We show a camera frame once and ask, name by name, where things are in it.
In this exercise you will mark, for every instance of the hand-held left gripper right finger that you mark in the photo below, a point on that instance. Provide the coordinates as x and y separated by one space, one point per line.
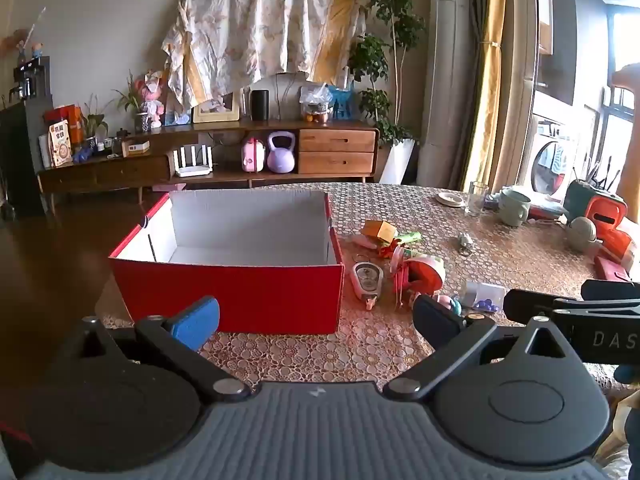
437 321

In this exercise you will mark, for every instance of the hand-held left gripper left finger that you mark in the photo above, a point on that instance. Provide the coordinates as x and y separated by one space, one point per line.
195 322

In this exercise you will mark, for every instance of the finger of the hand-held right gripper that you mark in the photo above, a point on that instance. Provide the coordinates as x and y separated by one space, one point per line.
525 305
612 290

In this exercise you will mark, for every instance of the teal white small toy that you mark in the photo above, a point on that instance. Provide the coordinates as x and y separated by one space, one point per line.
450 304

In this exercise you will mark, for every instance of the red cardboard box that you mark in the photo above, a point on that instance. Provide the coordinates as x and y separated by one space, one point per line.
225 290

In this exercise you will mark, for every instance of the clear plastic case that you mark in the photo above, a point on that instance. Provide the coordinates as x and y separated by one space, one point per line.
482 292

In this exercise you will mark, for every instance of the pink heart dish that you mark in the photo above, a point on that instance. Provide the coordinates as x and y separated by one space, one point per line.
425 275

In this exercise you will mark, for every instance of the pink binder clip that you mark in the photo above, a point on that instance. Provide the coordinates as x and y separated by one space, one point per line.
398 272

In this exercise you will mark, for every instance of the white correction tape dispenser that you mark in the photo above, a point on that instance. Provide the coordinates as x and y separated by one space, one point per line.
366 280

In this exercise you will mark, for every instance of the green tube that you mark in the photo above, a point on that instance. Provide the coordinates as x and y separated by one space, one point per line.
409 236

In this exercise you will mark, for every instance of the small yellow box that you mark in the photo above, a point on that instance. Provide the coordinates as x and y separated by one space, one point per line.
377 231

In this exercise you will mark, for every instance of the person's right hand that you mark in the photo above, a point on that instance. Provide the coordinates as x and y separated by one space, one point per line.
629 374

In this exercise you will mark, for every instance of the red wallet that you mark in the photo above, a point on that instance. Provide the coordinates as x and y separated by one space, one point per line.
611 267

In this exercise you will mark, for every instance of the grey green round pot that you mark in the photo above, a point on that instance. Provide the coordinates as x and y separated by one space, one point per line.
581 234

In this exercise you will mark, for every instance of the orange container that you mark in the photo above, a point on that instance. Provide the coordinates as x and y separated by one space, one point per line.
607 225

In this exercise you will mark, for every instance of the stack of books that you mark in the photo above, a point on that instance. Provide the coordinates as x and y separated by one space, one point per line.
547 211

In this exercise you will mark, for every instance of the green utensil holder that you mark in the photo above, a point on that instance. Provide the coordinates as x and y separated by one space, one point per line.
577 200

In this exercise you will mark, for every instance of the pale green mug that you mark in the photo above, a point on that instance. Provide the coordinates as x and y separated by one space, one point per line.
514 207

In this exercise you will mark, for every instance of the clear drinking glass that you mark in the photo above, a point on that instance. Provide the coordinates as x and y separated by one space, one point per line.
476 199

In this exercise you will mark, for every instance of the white saucer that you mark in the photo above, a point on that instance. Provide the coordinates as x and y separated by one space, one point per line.
450 198

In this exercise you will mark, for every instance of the pink flat tray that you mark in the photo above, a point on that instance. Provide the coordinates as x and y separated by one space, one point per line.
169 187

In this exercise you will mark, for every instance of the white washing machine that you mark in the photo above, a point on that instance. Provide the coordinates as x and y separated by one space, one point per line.
550 160

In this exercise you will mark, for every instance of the white router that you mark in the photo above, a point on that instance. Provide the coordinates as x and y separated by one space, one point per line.
193 162

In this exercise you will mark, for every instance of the wooden TV cabinet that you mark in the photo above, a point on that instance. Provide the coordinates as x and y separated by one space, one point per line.
150 167

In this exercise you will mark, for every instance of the potted tree white planter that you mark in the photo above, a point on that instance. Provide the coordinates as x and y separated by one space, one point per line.
397 160

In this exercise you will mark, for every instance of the pink toy suitcase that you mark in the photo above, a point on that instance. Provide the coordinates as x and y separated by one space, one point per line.
252 156

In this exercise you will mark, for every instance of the small white box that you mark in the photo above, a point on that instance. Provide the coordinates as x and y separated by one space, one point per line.
136 147

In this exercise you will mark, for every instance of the purple kettlebell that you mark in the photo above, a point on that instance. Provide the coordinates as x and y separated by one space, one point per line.
280 155

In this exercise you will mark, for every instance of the wooden drawer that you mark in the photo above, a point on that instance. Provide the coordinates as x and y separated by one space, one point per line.
336 162
336 140

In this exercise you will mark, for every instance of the blue toy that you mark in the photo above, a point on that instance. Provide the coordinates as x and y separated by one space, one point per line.
84 156

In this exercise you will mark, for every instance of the printed snack box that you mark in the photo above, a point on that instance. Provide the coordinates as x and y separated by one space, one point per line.
61 146

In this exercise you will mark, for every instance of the yellow curtain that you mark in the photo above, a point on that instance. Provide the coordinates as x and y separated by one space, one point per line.
492 85

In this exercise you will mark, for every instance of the small potted plant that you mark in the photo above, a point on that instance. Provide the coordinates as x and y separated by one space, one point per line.
132 102
94 122

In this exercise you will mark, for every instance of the pink doll figure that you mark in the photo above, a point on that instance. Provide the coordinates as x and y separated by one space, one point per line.
152 100

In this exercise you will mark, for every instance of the black speaker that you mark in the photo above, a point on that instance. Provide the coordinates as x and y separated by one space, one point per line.
259 105

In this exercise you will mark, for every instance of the grey standing air conditioner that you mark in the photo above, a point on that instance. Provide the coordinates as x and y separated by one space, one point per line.
445 85

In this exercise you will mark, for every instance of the orange box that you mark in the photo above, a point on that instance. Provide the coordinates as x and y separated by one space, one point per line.
75 120

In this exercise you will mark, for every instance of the blue bag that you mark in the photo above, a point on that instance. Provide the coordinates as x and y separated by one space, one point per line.
342 104

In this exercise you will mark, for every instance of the black cabinet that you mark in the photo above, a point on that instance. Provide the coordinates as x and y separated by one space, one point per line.
20 160

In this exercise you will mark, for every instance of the plastic bag of fruit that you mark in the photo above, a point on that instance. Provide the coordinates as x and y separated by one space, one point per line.
315 102

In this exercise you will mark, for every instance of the black coffee machine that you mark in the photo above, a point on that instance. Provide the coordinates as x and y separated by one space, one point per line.
32 80

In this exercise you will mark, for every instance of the floral printed cloth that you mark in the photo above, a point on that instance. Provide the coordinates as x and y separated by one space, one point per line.
260 25

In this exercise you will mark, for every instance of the cream photo frame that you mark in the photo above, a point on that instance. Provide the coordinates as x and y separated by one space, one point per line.
216 110

